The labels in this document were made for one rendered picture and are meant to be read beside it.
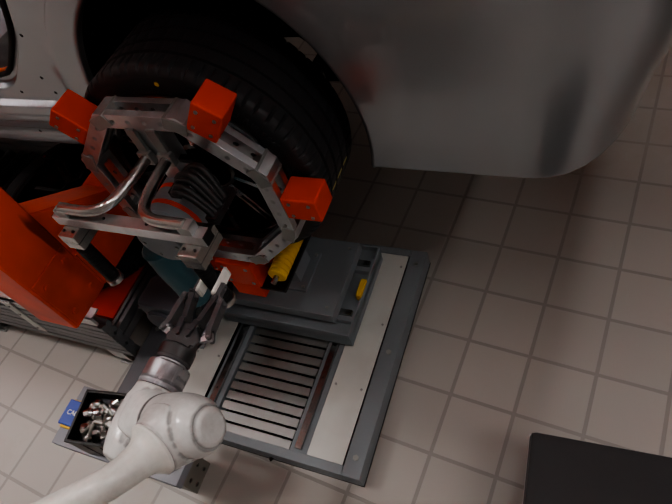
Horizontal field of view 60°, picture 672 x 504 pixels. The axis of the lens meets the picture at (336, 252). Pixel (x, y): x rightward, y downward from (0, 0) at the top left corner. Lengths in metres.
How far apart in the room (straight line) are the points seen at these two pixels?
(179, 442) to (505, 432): 1.14
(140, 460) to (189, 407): 0.11
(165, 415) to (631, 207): 1.81
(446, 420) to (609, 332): 0.59
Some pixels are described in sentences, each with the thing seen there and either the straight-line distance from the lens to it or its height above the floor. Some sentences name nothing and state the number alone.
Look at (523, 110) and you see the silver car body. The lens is 1.27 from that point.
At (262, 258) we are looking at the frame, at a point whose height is 0.62.
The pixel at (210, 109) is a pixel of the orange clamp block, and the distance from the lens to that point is 1.19.
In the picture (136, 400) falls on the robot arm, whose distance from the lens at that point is 1.18.
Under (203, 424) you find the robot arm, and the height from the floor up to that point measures 0.95.
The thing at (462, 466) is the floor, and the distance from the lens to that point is 1.87.
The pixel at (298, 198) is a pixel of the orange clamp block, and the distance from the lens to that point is 1.30.
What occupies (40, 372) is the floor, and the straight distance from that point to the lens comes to 2.67.
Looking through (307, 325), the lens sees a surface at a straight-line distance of 1.99.
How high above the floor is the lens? 1.80
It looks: 51 degrees down
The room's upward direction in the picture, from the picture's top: 24 degrees counter-clockwise
